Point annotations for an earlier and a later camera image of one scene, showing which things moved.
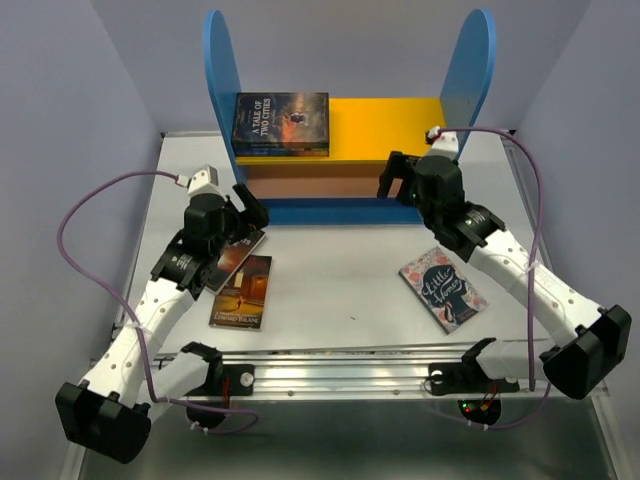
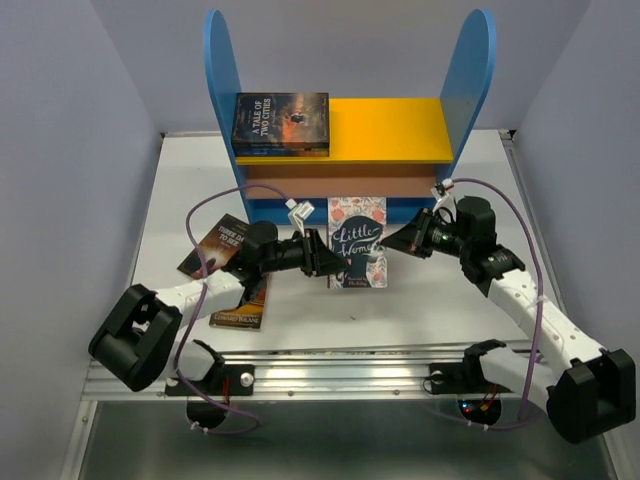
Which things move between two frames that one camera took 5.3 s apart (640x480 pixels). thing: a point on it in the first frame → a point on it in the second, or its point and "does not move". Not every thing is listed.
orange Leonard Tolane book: (241, 301) does not move
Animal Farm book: (281, 149) does not move
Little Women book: (447, 293) → (356, 225)
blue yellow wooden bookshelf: (345, 188) does not move
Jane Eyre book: (282, 153) does not move
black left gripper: (255, 212) → (317, 259)
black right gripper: (395, 169) → (411, 238)
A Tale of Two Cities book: (281, 118) does not move
